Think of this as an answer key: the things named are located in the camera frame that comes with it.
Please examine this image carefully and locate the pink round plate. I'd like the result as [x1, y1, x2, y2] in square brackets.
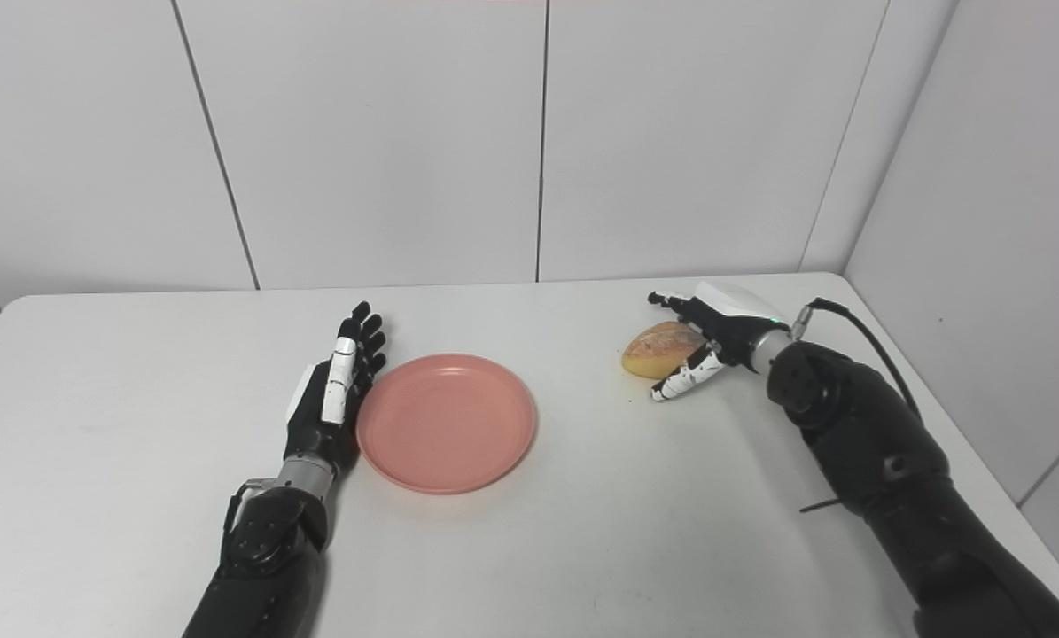
[356, 354, 538, 495]

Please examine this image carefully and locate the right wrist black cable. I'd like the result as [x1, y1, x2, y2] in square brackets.
[790, 298, 924, 423]

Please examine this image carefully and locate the golden bread roll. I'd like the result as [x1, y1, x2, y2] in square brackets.
[621, 321, 709, 380]

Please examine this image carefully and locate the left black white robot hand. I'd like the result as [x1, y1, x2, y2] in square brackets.
[283, 301, 388, 475]

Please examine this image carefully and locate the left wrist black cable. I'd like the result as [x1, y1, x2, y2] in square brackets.
[223, 478, 278, 543]

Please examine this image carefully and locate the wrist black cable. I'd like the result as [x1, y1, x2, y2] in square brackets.
[790, 298, 924, 423]
[223, 478, 278, 543]

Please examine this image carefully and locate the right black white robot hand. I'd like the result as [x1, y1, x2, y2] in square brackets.
[647, 281, 791, 402]

